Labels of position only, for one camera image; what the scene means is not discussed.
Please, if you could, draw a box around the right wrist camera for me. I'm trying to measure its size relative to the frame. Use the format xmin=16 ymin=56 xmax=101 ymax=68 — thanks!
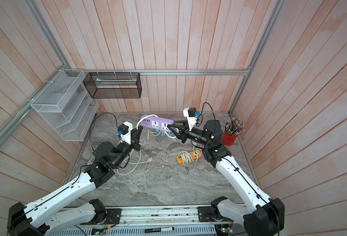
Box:
xmin=183 ymin=107 xmax=200 ymax=131

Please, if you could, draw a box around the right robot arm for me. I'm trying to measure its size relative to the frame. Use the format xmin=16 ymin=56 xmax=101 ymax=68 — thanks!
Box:
xmin=168 ymin=120 xmax=285 ymax=236

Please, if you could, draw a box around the black mesh basket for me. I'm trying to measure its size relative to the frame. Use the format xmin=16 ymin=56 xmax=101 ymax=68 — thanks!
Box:
xmin=84 ymin=72 xmax=142 ymax=99

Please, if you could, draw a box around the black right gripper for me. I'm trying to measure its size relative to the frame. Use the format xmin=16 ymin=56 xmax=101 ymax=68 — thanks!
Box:
xmin=170 ymin=122 xmax=212 ymax=150

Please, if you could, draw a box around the white wire mesh shelf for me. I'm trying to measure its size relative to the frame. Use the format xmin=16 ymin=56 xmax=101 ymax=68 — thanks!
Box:
xmin=31 ymin=69 xmax=99 ymax=142

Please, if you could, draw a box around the bundle of coloured pencils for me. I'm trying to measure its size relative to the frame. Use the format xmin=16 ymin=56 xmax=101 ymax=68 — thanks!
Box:
xmin=225 ymin=117 xmax=245 ymax=136

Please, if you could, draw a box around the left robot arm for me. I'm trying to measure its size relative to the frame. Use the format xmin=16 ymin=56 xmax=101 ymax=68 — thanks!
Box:
xmin=7 ymin=126 xmax=143 ymax=236

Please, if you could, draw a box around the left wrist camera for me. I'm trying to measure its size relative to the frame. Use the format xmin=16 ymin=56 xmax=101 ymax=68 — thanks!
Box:
xmin=117 ymin=122 xmax=133 ymax=145

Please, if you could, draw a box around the purple power strip with cord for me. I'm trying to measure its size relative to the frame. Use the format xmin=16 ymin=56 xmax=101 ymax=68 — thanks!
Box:
xmin=116 ymin=114 xmax=180 ymax=177

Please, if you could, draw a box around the teal power strip with cord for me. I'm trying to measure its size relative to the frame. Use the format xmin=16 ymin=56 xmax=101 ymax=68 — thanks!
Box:
xmin=147 ymin=129 xmax=176 ymax=140

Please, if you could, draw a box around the orange power strip with cord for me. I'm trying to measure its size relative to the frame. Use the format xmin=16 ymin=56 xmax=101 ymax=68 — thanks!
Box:
xmin=176 ymin=149 xmax=202 ymax=165

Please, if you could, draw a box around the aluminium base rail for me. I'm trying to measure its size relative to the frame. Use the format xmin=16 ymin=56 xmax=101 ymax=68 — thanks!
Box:
xmin=49 ymin=205 xmax=247 ymax=236

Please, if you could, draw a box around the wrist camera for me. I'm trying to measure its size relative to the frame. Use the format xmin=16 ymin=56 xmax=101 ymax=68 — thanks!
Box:
xmin=183 ymin=107 xmax=200 ymax=131
xmin=117 ymin=122 xmax=133 ymax=145

